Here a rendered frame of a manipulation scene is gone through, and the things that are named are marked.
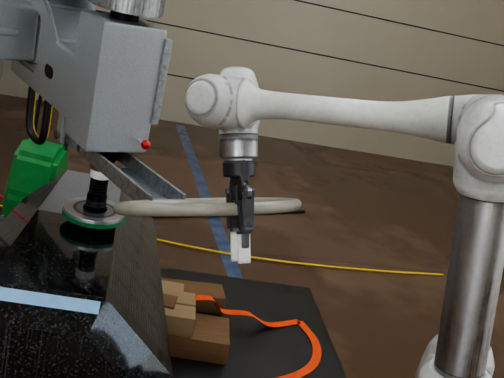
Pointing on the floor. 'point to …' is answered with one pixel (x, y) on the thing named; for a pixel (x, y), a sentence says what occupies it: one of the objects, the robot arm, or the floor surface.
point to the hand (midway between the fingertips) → (240, 247)
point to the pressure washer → (33, 168)
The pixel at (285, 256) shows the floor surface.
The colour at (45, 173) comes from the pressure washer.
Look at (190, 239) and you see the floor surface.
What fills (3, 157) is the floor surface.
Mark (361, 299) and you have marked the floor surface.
